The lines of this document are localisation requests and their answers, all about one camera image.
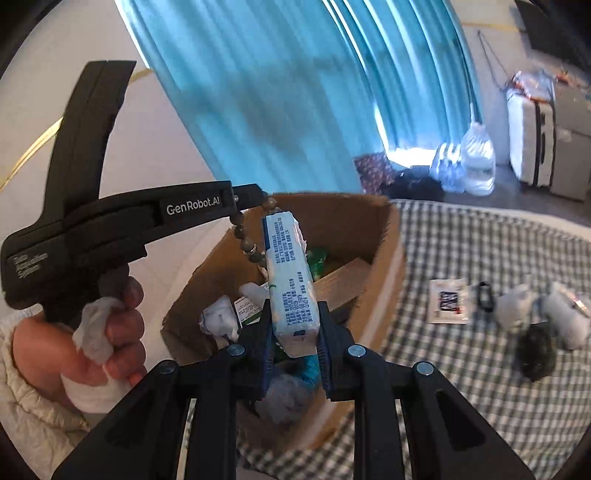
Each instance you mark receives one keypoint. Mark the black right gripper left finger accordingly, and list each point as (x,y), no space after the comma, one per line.
(176,410)

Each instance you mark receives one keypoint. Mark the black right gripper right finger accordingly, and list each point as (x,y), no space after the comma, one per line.
(409,419)

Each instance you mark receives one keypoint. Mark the small white sachet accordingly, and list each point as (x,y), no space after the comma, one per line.
(448,301)

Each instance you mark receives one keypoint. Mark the white tissue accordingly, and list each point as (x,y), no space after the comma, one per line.
(225,319)

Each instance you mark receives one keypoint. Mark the white plush bear toy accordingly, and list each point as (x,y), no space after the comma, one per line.
(513,308)

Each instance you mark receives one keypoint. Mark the clear plastic bag floral item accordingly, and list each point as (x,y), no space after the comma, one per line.
(286,400)

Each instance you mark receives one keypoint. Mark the white cylinder bottle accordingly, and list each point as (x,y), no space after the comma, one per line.
(570,315)

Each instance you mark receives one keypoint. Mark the blue white tissue pack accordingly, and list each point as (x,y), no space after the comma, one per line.
(293,304)

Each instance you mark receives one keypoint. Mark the green plastic wrapper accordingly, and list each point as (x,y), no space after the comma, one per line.
(316,257)

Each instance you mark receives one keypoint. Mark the blue pill blister pack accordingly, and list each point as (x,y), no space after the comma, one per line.
(306,369)

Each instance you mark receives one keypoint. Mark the tan kraft paper box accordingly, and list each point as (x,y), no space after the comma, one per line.
(342,286)

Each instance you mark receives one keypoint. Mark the person left hand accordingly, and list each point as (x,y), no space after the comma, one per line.
(91,368)

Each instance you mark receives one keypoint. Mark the checkered bed sheet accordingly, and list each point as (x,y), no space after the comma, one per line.
(543,421)

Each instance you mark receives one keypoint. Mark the brown cardboard box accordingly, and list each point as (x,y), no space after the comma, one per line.
(349,227)

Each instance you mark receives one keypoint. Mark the large blue curtain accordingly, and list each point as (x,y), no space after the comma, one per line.
(287,94)

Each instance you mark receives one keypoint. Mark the dark clothes on floor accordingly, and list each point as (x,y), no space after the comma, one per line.
(413,183)

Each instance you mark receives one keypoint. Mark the pack of water bottles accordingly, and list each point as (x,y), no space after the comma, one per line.
(447,168)

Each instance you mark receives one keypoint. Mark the floral patterned bag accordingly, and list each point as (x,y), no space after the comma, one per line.
(375,171)

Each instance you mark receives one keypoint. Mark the large water jug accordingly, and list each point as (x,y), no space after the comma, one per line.
(478,160)

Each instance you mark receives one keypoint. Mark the grey mini fridge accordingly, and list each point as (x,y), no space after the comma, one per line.
(571,170)

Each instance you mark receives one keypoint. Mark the white suitcase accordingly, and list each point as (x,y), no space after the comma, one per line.
(531,138)

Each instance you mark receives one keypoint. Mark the black wall television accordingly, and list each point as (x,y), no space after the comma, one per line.
(559,28)

